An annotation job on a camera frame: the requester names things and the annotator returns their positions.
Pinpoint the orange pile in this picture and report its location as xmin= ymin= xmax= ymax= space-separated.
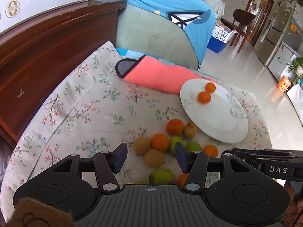
xmin=166 ymin=119 xmax=184 ymax=136
xmin=202 ymin=145 xmax=219 ymax=158
xmin=151 ymin=133 xmax=169 ymax=152

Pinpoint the white chest freezer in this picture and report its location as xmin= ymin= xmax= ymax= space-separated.
xmin=268 ymin=42 xmax=299 ymax=82

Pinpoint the brown kiwi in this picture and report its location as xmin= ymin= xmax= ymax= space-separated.
xmin=144 ymin=149 xmax=165 ymax=168
xmin=133 ymin=137 xmax=151 ymax=156
xmin=183 ymin=121 xmax=198 ymax=139

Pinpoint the blue printed blanket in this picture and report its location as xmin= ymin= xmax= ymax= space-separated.
xmin=127 ymin=0 xmax=216 ymax=64

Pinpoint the orange top pile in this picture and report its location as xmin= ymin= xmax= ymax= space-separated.
xmin=166 ymin=119 xmax=184 ymax=136

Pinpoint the small orange plate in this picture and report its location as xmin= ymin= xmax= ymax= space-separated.
xmin=205 ymin=82 xmax=216 ymax=93
xmin=197 ymin=91 xmax=212 ymax=104

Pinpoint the red cherry tomato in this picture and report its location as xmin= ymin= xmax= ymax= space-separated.
xmin=178 ymin=174 xmax=188 ymax=189

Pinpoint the brown plush toy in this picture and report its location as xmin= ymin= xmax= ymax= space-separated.
xmin=5 ymin=198 xmax=76 ymax=227

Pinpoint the blue plastic bin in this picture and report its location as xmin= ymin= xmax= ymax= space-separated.
xmin=208 ymin=37 xmax=227 ymax=54

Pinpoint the small orange far plate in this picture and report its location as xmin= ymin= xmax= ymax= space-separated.
xmin=205 ymin=82 xmax=216 ymax=93

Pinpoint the small orange near plate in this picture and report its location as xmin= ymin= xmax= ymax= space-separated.
xmin=197 ymin=91 xmax=212 ymax=104

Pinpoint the white ceramic plate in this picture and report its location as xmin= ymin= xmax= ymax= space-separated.
xmin=180 ymin=79 xmax=249 ymax=144

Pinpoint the potted green plant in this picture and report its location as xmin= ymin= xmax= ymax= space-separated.
xmin=288 ymin=57 xmax=303 ymax=85

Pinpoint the white laundry basket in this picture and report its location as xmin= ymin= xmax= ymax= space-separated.
xmin=212 ymin=25 xmax=235 ymax=43

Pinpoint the pink folded towel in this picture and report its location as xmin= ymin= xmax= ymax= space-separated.
xmin=115 ymin=54 xmax=221 ymax=95

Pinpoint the green jujube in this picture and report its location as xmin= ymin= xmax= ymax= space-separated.
xmin=149 ymin=168 xmax=175 ymax=184
xmin=169 ymin=136 xmax=184 ymax=155
xmin=186 ymin=141 xmax=202 ymax=152

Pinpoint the orange smiley bucket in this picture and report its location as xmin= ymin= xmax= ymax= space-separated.
xmin=277 ymin=76 xmax=291 ymax=93

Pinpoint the pale green sofa cushion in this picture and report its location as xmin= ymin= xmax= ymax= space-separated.
xmin=115 ymin=4 xmax=202 ymax=70

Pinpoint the brown wooden chair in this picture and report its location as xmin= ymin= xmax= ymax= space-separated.
xmin=220 ymin=9 xmax=256 ymax=53

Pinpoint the silver refrigerator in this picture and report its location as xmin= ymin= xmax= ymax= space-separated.
xmin=256 ymin=0 xmax=301 ymax=66

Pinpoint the green jujube bottom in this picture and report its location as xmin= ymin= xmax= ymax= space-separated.
xmin=149 ymin=168 xmax=175 ymax=184

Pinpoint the person right hand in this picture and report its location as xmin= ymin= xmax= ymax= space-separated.
xmin=282 ymin=181 xmax=302 ymax=227

